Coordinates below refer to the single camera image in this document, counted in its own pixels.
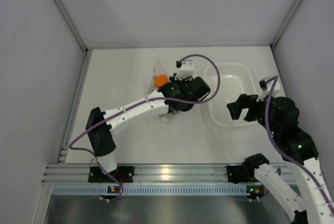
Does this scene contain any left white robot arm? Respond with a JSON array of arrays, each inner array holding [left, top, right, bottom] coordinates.
[[86, 77, 211, 182]]

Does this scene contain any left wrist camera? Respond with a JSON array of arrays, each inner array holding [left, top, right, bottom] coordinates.
[[174, 60, 195, 80]]

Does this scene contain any left aluminium side rail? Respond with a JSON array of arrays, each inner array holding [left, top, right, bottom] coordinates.
[[55, 49, 92, 164]]

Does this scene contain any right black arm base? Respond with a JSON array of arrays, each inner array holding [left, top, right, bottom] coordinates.
[[226, 166, 258, 184]]

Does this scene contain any left aluminium corner post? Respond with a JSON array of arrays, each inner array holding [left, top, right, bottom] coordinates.
[[38, 0, 89, 52]]

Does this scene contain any white perforated plastic basket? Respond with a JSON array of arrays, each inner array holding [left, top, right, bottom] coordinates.
[[204, 63, 257, 127]]

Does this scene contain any right aluminium corner post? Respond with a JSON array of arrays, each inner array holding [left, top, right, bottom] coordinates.
[[271, 0, 319, 49]]

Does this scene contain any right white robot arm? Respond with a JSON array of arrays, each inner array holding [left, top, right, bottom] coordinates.
[[227, 94, 333, 223]]

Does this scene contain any fake orange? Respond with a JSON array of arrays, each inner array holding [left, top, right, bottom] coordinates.
[[154, 75, 170, 88]]

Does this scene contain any aluminium front rail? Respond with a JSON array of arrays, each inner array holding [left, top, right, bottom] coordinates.
[[42, 164, 237, 184]]

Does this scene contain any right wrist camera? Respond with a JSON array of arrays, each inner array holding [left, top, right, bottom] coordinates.
[[257, 76, 281, 101]]

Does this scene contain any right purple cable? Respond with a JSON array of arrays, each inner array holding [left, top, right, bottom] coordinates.
[[263, 76, 334, 209]]

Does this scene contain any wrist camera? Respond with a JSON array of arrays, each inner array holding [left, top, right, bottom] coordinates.
[[174, 60, 195, 80], [257, 76, 281, 101]]

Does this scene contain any purple cable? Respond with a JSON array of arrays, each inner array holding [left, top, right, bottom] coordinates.
[[68, 54, 221, 193], [263, 76, 334, 209]]

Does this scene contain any white slotted cable duct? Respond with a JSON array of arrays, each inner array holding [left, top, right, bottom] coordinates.
[[52, 184, 262, 196]]

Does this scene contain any aluminium corner post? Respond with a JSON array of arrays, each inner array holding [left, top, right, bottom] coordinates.
[[38, 0, 89, 52], [271, 0, 319, 49]]

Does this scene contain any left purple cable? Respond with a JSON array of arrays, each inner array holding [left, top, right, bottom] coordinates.
[[68, 54, 221, 193]]

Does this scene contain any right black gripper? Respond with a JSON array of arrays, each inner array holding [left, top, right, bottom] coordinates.
[[226, 90, 279, 135]]

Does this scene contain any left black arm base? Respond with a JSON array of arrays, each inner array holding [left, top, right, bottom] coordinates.
[[88, 166, 134, 183]]

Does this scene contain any polka dot zip bag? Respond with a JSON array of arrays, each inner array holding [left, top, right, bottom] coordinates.
[[147, 59, 169, 98]]

